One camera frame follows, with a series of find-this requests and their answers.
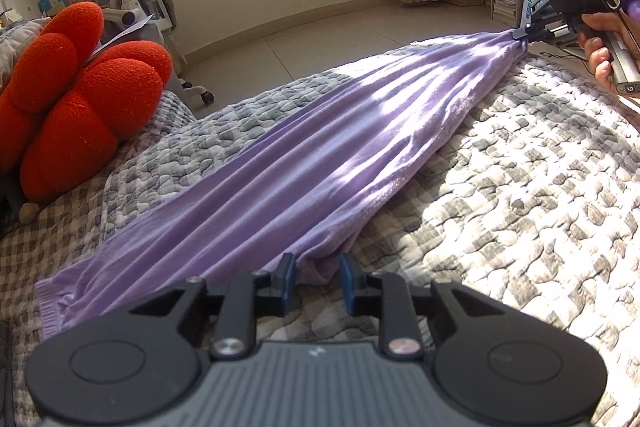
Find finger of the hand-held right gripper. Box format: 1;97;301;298
511;0;556;42

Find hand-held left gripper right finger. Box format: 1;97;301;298
339;254;507;361

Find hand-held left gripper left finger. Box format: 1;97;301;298
127;253;297;361

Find purple pants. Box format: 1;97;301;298
35;29;530;340

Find person's right hand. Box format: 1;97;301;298
577;12;640;110

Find grey checkered quilt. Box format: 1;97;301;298
0;54;640;427

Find red flower cushion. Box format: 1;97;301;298
0;2;173;202

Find white paper tag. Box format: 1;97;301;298
90;14;156;58

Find black cable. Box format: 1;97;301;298
539;48;593;64

